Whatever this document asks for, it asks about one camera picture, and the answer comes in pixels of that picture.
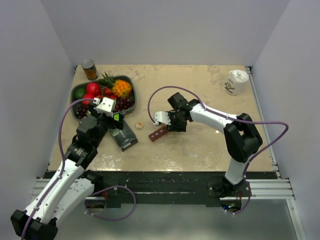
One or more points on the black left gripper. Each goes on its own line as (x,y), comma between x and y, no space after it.
(114,124)

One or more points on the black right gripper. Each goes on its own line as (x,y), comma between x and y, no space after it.
(173,127)

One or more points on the red weekly pill organizer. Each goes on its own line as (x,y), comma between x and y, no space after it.
(160,132)

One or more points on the orange white bottle cap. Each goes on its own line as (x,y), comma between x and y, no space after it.
(138,125)

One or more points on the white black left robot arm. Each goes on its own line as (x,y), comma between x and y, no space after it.
(70,184)

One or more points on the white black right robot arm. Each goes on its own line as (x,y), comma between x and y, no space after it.
(241,135)

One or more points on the green small box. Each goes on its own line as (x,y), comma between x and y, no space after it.
(116,117)

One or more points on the black razor stand box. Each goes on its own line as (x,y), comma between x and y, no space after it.
(124,138)

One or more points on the dark red grape bunch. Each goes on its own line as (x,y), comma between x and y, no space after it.
(122,104)

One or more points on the strawberry pile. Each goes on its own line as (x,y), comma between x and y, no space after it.
(106,93)

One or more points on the red apple lower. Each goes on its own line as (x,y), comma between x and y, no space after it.
(87,98)

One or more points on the red apple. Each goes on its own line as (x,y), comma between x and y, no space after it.
(87,98)
(93,89)

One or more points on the red apple upper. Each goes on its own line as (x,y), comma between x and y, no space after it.
(93,89)

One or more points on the dark grey fruit tray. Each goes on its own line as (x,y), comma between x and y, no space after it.
(107,81)

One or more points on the orange spiky fruit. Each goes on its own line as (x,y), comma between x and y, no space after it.
(122,89)

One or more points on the green lime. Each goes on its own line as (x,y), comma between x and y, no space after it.
(79,93)

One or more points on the tin can yellow label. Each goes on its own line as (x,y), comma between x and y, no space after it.
(90,69)

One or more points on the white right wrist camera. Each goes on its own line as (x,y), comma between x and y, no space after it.
(162,117)

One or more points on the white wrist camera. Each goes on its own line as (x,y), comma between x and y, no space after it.
(105,105)
(162,117)

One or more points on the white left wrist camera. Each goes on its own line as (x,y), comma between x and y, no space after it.
(105,105)

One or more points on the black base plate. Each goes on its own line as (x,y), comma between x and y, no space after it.
(167,188)

